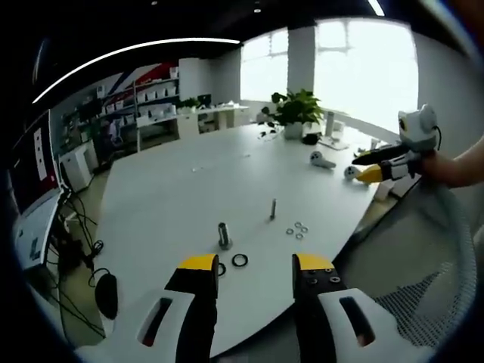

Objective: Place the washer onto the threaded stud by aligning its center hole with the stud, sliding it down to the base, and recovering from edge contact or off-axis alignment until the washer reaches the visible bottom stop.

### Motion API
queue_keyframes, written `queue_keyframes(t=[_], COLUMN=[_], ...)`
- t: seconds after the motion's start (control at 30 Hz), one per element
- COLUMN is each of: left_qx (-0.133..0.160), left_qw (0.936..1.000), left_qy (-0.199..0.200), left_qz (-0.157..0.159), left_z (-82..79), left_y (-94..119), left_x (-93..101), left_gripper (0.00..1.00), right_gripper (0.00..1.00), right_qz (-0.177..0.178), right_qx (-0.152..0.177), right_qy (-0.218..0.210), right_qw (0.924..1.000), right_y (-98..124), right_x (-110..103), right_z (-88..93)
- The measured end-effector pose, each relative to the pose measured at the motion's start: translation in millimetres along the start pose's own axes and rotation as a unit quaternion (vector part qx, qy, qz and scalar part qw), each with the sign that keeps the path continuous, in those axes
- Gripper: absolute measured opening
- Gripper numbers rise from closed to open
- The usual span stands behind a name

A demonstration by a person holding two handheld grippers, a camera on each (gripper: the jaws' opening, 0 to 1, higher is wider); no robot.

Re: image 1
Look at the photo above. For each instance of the black oval floor object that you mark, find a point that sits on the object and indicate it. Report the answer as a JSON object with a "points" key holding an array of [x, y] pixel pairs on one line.
{"points": [[106, 296]]}

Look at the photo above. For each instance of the white background desk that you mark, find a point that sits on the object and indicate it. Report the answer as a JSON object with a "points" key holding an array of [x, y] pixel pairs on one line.
{"points": [[215, 117]]}

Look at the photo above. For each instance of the green potted plant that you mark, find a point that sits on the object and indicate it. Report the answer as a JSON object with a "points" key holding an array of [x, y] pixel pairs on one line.
{"points": [[296, 109]]}

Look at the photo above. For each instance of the long ceiling light strip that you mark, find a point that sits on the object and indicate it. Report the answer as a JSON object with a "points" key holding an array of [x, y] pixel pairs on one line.
{"points": [[125, 51]]}

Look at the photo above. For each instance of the black pouch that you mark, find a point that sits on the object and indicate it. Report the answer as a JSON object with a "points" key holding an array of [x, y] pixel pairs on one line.
{"points": [[311, 139]]}

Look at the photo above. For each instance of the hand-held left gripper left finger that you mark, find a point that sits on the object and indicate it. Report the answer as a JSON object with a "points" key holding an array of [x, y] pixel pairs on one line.
{"points": [[196, 287]]}

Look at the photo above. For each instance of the grey mesh office chair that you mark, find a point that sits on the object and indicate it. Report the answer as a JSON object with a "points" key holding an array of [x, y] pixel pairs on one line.
{"points": [[427, 302]]}

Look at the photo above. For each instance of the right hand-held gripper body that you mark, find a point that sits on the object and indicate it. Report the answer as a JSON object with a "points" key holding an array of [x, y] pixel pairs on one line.
{"points": [[417, 126]]}

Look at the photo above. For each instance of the white low cabinet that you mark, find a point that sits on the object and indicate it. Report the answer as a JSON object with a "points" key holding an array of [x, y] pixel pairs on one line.
{"points": [[77, 166]]}

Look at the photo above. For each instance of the thin threaded metal stud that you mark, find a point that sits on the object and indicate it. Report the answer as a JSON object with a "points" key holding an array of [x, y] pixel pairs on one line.
{"points": [[273, 208]]}

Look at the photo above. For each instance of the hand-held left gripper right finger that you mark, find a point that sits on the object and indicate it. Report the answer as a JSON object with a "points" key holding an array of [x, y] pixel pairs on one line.
{"points": [[314, 298]]}

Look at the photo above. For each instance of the dark monitor screen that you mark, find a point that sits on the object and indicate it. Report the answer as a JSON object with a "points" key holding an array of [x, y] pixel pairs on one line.
{"points": [[30, 170]]}

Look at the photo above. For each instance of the white handheld controller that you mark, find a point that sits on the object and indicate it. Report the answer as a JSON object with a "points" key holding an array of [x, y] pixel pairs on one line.
{"points": [[321, 160], [351, 173]]}

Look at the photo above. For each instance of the storage shelf with white bins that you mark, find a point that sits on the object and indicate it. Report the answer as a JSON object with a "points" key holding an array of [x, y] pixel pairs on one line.
{"points": [[147, 98]]}

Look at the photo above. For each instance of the thick threaded metal stud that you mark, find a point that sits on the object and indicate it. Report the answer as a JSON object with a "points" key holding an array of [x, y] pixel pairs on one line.
{"points": [[224, 236]]}

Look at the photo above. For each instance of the white cylinder bottle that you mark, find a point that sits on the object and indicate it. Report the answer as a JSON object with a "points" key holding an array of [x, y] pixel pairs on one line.
{"points": [[330, 124]]}

